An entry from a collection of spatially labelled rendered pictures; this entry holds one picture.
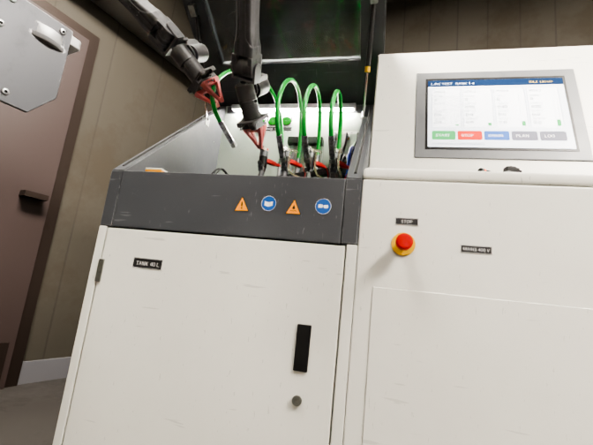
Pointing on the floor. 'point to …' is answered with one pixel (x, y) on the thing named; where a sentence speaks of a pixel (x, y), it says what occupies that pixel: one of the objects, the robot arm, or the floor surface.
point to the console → (471, 282)
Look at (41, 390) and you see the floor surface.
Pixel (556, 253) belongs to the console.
